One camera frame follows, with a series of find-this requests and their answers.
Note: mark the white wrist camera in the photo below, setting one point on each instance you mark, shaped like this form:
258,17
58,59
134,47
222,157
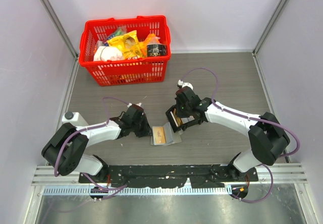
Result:
182,84
135,106

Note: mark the green blue snack packet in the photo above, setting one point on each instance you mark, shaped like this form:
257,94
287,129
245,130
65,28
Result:
119,31

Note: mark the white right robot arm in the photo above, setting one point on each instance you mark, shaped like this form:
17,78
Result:
267,140

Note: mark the white crumpled plastic bag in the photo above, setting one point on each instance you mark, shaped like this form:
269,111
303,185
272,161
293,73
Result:
108,53

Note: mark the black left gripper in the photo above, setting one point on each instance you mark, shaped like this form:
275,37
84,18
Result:
147,131

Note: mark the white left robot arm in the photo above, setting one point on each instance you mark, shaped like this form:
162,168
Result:
65,150

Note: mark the white device with grey button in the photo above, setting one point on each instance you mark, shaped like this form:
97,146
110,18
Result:
74,118

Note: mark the orange snack packet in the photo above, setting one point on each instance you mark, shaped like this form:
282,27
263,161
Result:
149,40

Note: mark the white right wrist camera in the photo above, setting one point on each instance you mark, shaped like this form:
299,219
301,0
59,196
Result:
182,84

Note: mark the white slotted cable duct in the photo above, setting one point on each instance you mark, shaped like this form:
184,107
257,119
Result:
89,190

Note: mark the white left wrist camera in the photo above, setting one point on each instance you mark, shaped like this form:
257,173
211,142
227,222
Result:
135,106

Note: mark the black labelled bottle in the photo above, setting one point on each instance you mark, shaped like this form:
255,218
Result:
156,50

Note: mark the red plastic shopping basket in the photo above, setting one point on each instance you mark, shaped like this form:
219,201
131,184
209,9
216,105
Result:
150,69

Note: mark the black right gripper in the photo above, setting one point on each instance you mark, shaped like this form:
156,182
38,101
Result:
179,114

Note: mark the yellow snack bag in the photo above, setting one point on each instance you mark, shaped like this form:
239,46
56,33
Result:
128,44

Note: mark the black card box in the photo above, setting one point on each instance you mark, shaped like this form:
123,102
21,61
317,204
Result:
186,122

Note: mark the grey leather card holder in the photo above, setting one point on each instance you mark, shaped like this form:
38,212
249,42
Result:
171,137

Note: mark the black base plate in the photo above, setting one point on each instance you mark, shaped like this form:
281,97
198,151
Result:
169,176

